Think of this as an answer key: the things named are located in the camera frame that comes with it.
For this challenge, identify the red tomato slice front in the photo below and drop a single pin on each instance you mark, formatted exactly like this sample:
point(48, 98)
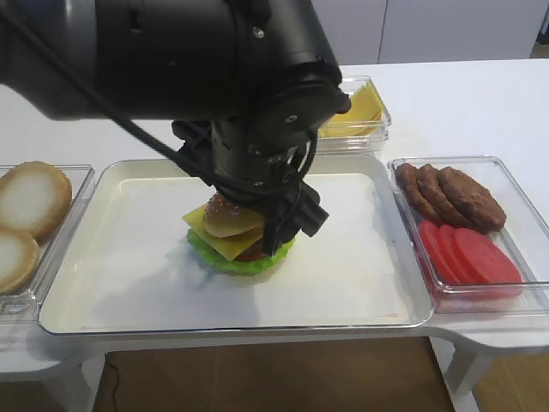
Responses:
point(484, 264)

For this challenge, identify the red tomato slice back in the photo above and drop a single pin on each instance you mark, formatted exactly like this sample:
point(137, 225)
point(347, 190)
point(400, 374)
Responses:
point(428, 233)

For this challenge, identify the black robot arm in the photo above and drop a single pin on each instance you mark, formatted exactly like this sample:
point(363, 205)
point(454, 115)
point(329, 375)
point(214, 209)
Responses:
point(232, 92)

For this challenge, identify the bun half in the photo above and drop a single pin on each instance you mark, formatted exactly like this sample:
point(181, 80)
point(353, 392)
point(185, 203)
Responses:
point(19, 259)
point(35, 198)

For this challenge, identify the brown patty middle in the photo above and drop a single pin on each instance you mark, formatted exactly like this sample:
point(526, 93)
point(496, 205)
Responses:
point(433, 193)

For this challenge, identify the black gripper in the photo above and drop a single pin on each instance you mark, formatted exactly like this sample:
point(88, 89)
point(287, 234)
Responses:
point(264, 171)

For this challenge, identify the clear patty and tomato container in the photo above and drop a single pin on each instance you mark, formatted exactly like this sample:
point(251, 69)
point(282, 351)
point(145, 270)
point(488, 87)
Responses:
point(524, 240)

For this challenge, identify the brown patty front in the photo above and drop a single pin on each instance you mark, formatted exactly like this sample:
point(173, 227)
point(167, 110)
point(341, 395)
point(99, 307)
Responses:
point(472, 200)

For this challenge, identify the bun half rear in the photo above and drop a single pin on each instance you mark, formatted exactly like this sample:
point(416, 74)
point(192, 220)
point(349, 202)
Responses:
point(35, 198)

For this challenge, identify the yellow cheese slice on burger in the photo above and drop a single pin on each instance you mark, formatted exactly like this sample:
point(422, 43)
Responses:
point(230, 247)

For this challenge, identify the brown patty back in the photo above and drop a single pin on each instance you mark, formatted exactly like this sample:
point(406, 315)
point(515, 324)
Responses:
point(406, 178)

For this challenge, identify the bun half front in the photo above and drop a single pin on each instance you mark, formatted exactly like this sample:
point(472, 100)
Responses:
point(19, 259)

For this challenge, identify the red tomato slice middle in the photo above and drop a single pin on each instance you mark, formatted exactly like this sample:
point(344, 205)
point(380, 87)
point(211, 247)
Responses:
point(446, 241)

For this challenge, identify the brown patty in burger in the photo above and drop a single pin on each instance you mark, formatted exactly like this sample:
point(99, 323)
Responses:
point(255, 249)

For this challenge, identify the white serving tray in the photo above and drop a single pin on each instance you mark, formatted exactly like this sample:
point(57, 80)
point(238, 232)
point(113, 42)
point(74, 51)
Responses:
point(129, 267)

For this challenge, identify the red tomato slice in burger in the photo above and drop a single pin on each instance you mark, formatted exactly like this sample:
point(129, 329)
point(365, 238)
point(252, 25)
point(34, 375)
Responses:
point(250, 256)

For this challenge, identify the clear bun container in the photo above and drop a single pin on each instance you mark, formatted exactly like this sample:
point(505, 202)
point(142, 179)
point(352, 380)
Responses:
point(23, 307)

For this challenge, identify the sesame top bun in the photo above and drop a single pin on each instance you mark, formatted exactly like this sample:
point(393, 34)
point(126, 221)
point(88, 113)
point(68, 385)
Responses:
point(223, 218)

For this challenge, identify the green lettuce leaf on burger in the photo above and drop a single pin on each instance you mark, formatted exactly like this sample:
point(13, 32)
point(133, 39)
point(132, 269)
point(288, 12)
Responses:
point(213, 259)

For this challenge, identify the yellow cheese slices stack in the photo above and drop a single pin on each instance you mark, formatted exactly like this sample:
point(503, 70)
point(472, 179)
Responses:
point(365, 112)

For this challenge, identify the clear lettuce and cheese container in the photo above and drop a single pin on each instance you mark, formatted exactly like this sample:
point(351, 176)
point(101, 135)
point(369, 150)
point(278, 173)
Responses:
point(371, 142)

